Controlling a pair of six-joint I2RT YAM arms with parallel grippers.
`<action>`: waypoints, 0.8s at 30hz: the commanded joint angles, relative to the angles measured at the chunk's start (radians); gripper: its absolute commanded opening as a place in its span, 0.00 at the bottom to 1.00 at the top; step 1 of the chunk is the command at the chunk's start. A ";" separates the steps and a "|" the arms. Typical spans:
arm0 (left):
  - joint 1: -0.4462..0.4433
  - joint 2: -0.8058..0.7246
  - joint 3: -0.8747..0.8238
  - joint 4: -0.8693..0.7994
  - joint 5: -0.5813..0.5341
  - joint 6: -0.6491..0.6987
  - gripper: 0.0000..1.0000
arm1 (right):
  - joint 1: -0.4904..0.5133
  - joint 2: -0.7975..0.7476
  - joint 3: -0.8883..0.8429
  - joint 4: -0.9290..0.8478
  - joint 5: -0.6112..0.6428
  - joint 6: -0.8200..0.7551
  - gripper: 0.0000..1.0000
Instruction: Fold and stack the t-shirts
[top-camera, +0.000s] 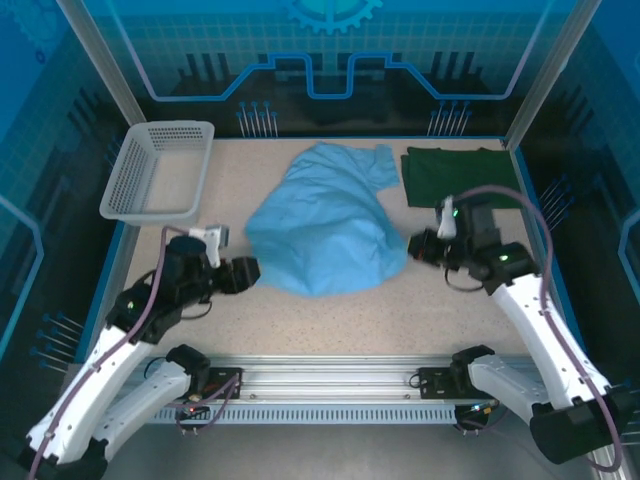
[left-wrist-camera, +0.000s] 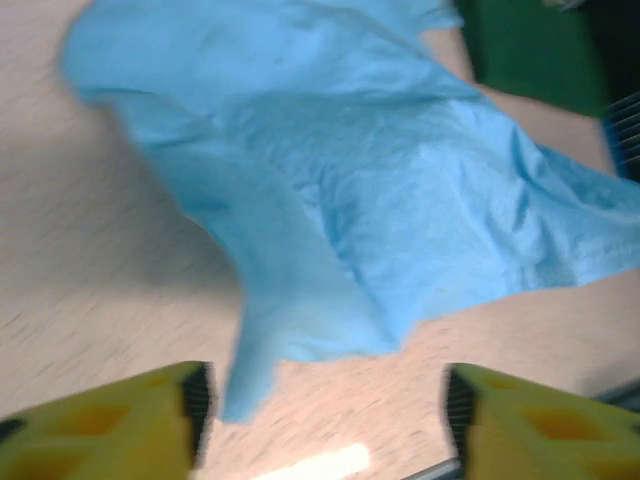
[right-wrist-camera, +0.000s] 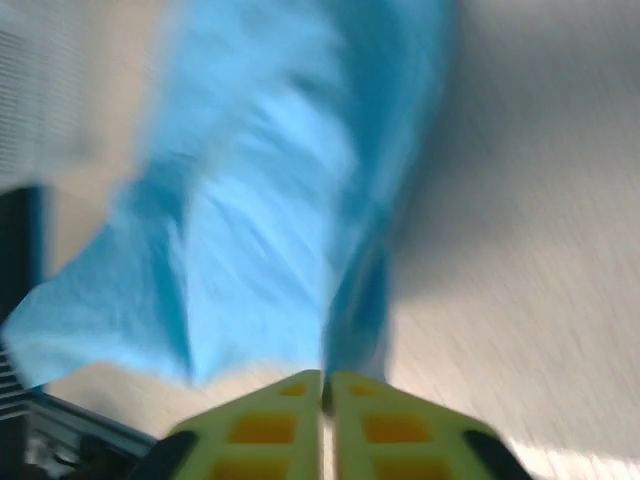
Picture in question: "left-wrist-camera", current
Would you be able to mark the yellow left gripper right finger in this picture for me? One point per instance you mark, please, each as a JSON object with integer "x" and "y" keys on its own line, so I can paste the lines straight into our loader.
{"x": 540, "y": 440}

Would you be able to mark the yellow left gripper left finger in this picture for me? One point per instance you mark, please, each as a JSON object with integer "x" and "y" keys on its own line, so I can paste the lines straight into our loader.
{"x": 100, "y": 440}

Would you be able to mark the light blue t-shirt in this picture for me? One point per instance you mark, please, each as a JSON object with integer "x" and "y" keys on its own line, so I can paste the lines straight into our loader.
{"x": 350, "y": 175}

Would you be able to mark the dark green t-shirt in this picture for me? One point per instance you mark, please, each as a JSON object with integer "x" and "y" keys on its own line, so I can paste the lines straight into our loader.
{"x": 530, "y": 50}

